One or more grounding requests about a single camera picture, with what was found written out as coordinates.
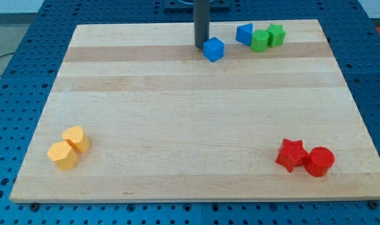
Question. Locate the blue triangular prism block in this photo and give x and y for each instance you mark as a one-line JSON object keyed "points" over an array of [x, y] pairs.
{"points": [[244, 33]]}

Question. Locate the red star block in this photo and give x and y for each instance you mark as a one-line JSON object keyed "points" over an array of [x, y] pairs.
{"points": [[292, 154]]}

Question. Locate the green star block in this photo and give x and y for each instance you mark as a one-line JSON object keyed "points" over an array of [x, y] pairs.
{"points": [[277, 35]]}

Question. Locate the light wooden board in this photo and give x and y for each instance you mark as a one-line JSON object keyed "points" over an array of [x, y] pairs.
{"points": [[165, 124]]}

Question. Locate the red cylinder block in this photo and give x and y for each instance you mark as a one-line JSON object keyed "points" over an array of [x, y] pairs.
{"points": [[320, 161]]}

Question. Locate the yellow hexagon block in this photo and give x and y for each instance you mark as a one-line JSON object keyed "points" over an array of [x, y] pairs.
{"points": [[62, 155]]}

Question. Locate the blue cube block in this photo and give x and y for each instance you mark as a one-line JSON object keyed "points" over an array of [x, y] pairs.
{"points": [[213, 49]]}

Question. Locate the yellow heart block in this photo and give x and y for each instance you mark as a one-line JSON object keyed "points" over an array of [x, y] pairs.
{"points": [[77, 138]]}

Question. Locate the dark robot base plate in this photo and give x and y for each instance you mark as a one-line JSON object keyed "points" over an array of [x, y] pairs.
{"points": [[174, 5]]}

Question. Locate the green cylinder block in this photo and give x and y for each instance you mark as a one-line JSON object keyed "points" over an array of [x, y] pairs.
{"points": [[259, 40]]}

